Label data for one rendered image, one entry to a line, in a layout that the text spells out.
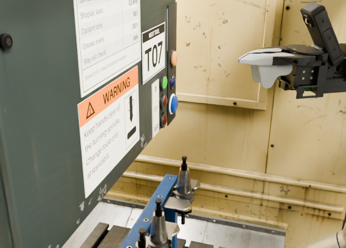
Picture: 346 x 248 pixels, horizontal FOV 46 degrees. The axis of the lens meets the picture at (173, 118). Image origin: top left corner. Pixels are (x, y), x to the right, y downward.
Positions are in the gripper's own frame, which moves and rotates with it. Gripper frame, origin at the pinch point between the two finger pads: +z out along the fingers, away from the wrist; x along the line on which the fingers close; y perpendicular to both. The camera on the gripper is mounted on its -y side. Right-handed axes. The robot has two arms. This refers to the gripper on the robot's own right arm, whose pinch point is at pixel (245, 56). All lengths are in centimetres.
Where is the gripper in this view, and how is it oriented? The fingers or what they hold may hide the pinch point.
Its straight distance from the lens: 71.6
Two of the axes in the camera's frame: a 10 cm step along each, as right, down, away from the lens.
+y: -0.1, 9.3, 3.7
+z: -9.7, 0.8, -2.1
